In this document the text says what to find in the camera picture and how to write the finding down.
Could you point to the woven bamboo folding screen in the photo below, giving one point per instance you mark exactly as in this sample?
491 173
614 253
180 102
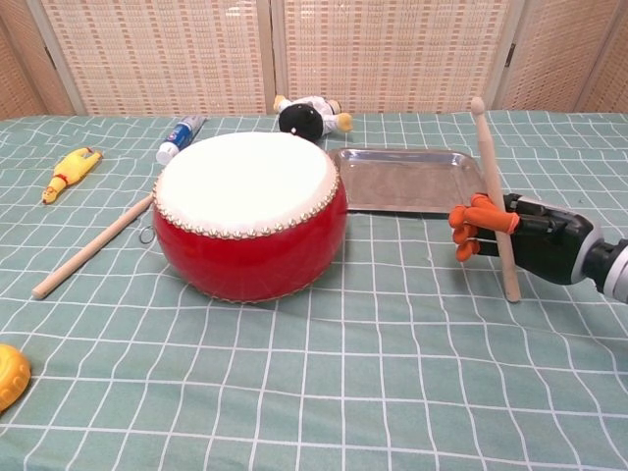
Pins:
162 54

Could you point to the green checked tablecloth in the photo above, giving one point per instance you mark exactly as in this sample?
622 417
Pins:
343 368

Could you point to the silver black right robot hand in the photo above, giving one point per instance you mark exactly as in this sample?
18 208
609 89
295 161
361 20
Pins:
549 240

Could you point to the yellow orange plastic toy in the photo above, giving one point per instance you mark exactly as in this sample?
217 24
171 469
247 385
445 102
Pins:
12 378

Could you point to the rectangular stainless steel tray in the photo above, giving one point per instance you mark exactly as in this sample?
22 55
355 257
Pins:
412 181

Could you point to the yellow rubber chicken toy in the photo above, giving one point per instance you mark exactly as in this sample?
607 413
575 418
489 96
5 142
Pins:
73 169

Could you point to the black and white plush doll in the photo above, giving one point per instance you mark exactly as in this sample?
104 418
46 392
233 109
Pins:
299 120

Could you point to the red drum with white skin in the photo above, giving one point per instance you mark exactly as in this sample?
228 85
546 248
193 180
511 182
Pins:
245 255

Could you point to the wooden drumstick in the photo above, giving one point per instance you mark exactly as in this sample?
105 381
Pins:
490 167
93 245

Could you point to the blue and white toothpaste tube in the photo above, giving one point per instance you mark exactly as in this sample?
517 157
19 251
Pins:
179 137

